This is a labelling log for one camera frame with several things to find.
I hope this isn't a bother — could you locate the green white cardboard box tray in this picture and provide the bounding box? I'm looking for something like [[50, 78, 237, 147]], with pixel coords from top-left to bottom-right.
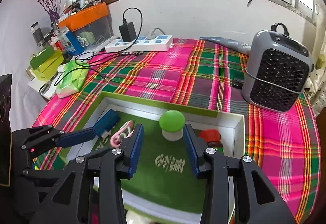
[[56, 92, 245, 223]]

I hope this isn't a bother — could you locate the white power strip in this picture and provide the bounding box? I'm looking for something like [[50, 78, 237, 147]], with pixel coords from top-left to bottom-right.
[[105, 35, 173, 53]]

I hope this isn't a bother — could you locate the pink plaid tablecloth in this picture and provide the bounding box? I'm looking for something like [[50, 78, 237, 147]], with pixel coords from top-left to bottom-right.
[[34, 39, 321, 223]]

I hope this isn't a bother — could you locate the pink white cable clip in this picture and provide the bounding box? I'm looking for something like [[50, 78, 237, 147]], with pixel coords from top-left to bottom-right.
[[110, 120, 134, 148]]

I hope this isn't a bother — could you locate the blue rectangular box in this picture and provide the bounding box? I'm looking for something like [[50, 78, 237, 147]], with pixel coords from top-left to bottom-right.
[[92, 109, 120, 140]]

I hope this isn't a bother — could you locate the blue white carton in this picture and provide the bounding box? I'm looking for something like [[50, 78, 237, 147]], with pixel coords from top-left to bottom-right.
[[58, 26, 84, 56]]

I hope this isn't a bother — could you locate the grey portable heater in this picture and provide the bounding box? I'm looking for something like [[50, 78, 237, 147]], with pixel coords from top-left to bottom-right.
[[241, 23, 314, 112]]

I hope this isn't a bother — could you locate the lime green boxes stack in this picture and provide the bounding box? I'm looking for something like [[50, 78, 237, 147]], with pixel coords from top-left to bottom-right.
[[30, 45, 64, 81]]

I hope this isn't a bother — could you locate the black power adapter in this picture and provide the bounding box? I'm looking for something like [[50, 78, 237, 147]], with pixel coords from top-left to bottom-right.
[[119, 22, 137, 42]]

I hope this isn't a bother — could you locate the green mushroom lamp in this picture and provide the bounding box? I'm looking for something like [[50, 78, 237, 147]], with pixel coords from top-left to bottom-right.
[[159, 110, 185, 142]]

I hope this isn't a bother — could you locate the black charging cable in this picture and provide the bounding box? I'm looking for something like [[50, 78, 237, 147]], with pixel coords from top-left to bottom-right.
[[37, 7, 144, 94]]

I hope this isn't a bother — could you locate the grey handheld device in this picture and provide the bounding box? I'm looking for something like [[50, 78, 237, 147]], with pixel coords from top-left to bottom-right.
[[199, 36, 251, 56]]

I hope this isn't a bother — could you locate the orange lid storage bin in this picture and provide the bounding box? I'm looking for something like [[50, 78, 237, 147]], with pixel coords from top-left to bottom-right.
[[58, 3, 113, 48]]

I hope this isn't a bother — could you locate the dark glass jar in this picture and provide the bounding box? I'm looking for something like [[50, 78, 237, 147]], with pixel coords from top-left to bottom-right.
[[30, 22, 45, 47]]

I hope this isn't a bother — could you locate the green tissue pack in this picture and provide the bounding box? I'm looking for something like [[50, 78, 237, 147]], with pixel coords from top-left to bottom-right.
[[54, 60, 89, 98]]

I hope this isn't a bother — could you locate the red lid dark jar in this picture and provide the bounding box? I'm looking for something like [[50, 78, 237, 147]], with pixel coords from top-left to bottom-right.
[[199, 129, 223, 148]]

